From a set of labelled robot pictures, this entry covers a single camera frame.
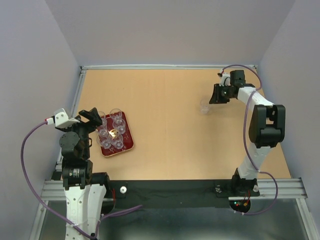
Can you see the clear glass lone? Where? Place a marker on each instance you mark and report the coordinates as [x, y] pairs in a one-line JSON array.
[[120, 126]]

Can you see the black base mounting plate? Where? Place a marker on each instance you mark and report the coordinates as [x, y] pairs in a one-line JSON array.
[[173, 194]]

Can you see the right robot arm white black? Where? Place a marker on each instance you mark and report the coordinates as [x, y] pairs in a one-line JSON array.
[[265, 131]]

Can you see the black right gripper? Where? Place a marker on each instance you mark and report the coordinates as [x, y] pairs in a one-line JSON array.
[[216, 98]]

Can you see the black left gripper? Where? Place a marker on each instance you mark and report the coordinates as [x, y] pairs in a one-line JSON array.
[[93, 116]]

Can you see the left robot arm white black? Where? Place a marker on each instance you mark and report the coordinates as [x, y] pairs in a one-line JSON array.
[[84, 190]]

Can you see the red tray with gold rim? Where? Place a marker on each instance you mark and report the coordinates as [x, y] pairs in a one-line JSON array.
[[127, 138]]

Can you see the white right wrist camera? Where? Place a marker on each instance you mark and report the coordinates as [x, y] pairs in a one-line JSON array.
[[225, 79]]

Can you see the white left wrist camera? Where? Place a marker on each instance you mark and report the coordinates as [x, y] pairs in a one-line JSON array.
[[61, 119]]

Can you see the clear glass from corner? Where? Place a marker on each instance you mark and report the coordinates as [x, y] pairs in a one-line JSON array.
[[103, 118]]

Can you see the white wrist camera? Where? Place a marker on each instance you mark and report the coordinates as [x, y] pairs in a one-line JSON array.
[[225, 79], [61, 119]]

